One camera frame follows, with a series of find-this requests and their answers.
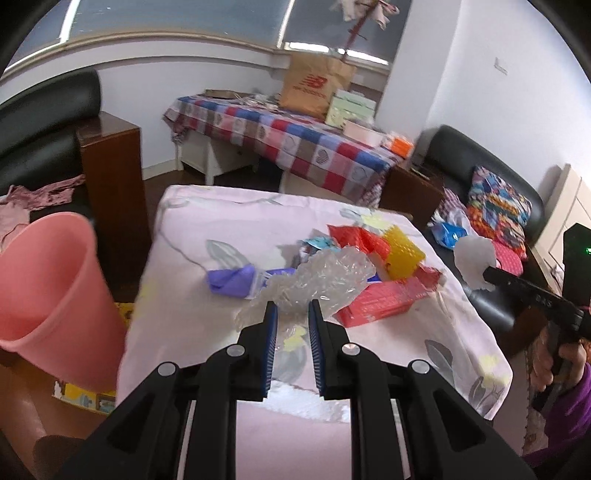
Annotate pink chequered cloth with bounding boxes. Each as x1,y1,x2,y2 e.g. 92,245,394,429
436,187,467,222

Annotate red patterned cloth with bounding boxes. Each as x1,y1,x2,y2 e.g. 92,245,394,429
492,240,527,273

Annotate red dotted plastic bag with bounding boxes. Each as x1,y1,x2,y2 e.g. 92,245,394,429
327,224,393,268

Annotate colourful patterned cushion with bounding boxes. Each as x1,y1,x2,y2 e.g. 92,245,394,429
465,166,533,250

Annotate light blue small wrapper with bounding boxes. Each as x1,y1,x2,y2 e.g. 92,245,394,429
302,235,340,259

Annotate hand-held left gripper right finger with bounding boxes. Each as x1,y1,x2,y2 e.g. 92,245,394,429
308,299,539,480

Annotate mauve garment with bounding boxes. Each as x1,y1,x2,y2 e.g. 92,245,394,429
7,174,87,210

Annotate white tissue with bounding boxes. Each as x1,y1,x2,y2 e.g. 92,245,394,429
454,235,498,291

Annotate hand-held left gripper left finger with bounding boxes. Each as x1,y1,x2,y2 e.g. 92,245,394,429
55,301,279,480

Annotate red cardboard box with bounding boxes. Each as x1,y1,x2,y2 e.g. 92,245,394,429
333,267,441,328

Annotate checked tablecloth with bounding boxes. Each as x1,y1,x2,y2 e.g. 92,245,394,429
164,95,409,204

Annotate clear plastic packaging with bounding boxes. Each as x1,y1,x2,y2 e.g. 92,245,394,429
235,246,377,330

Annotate pale pink garment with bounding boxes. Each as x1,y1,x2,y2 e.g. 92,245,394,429
0,203,35,247

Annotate yellow cardboard box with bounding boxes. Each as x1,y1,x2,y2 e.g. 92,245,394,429
53,302,134,414

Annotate dark brown stool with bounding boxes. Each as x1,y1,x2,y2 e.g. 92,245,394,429
32,434,88,480

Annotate black leather armchair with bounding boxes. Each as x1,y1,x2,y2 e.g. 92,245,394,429
0,68,102,208

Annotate brown paper bag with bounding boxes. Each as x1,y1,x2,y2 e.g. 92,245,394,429
278,52,358,121

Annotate grey window blind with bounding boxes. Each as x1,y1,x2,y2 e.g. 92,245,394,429
284,0,411,65
9,0,296,70

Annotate red coat rack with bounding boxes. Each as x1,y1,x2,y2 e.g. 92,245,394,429
330,0,400,63

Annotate person's right forearm purple sleeve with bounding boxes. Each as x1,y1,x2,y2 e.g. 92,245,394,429
526,364,591,469

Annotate black leather sofa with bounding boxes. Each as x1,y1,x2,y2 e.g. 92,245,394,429
416,124,568,356

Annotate purple wrapper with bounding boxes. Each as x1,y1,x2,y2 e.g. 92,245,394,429
207,264,257,298

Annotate pale pink box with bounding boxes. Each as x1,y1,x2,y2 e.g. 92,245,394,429
342,119,389,146

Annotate orange packet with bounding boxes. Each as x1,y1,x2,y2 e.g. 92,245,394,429
385,134,415,160

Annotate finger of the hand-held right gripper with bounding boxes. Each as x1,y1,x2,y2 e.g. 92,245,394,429
482,267,586,344

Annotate blue packet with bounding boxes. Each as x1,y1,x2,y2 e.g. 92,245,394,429
429,222,467,247

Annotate white table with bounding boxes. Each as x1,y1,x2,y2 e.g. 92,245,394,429
178,134,259,185

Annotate brown wooden end table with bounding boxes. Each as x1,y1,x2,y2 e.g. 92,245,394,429
379,164,446,227

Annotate pink plastic bin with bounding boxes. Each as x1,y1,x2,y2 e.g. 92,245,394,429
0,211,127,393

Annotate dark wooden side table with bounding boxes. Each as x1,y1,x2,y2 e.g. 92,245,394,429
76,111,153,301

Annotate pale green box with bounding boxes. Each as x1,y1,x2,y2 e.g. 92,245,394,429
325,89,377,130

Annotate pink floral tablecloth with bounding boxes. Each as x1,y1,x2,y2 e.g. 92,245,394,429
115,185,514,480

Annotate person's right hand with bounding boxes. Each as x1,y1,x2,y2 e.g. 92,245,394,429
530,323,591,409

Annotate cream wooden cabinet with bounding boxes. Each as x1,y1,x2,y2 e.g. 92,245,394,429
536,164,591,259

